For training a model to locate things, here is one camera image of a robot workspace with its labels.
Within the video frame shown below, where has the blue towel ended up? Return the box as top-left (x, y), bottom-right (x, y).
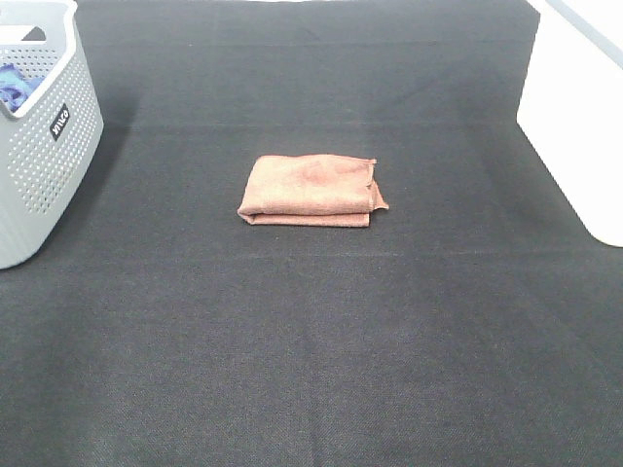
top-left (1, 63), bottom-right (42, 112)

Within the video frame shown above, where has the white box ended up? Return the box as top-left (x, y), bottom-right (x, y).
top-left (517, 1), bottom-right (622, 247)

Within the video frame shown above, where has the brown towel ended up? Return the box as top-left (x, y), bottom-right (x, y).
top-left (238, 154), bottom-right (388, 228)

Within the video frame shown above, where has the grey perforated laundry basket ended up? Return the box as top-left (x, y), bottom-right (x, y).
top-left (1, 1), bottom-right (104, 269)

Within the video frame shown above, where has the black table mat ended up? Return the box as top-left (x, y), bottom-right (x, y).
top-left (1, 1), bottom-right (622, 466)

